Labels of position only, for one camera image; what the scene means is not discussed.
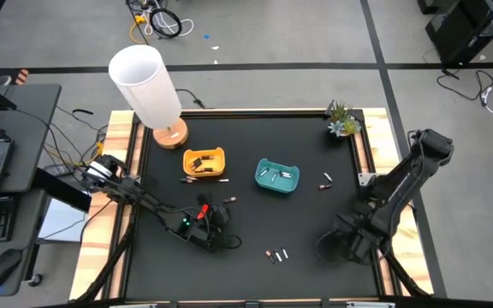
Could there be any black cable bundle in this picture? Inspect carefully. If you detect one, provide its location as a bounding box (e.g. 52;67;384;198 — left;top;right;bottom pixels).
13;104;117;168

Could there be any small potted succulent plant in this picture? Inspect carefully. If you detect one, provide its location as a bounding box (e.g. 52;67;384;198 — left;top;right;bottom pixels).
326;100;363;138

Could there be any black computer mouse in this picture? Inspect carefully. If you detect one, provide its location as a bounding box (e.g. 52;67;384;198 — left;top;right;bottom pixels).
0;247;24;294

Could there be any black aluminium table frame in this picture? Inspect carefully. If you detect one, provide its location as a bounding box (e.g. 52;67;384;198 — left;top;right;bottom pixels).
100;107;401;308

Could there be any white lamp with wooden base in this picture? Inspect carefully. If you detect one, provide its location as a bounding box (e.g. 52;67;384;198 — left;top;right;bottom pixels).
107;44;190;151

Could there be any black frame strut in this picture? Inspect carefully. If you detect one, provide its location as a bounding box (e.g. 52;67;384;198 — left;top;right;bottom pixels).
374;247;430;299
74;204;136;303

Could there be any small black box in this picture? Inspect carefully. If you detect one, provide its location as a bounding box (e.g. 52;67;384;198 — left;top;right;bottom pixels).
416;0;441;15

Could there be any black coiled cable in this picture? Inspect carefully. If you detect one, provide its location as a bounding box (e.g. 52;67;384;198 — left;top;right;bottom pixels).
149;7;184;39

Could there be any silver metal bracket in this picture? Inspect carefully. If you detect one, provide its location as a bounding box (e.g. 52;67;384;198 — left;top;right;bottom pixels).
357;172;378;187

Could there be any teal plastic bin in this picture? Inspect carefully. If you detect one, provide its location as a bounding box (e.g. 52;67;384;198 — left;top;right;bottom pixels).
254;157;300;194

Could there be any black slanted panel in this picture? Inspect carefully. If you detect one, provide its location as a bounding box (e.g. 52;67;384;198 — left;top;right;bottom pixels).
32;167;93;214

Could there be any black power adapter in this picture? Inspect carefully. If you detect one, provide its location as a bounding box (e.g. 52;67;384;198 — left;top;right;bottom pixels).
43;164;74;178

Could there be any black floor cable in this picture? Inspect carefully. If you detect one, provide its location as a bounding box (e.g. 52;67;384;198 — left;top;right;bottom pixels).
436;68;493;103

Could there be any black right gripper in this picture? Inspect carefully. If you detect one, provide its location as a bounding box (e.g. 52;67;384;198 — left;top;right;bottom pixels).
331;212;378;264

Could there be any white floor cable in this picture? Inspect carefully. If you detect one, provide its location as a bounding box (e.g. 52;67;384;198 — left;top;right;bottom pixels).
142;0;195;38

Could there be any black desk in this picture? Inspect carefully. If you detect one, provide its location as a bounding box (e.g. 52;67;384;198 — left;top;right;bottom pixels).
0;83;62;299

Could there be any yellow plastic bin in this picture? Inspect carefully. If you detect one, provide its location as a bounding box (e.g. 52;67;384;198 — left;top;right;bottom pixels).
182;146;226;178

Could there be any light grey flat panel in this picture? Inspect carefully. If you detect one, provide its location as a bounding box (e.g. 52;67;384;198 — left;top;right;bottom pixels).
37;197;92;244

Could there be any black computer tower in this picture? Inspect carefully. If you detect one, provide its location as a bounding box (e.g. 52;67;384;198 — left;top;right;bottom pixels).
425;0;493;66

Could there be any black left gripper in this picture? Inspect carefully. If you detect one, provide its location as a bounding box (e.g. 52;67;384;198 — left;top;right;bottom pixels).
194;192;233;252

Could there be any black lamp power cable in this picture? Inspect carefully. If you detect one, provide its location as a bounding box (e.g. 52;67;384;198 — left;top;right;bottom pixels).
175;87;208;110

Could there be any yellow floor cable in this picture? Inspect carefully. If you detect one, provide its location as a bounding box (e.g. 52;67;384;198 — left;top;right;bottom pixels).
128;14;150;46

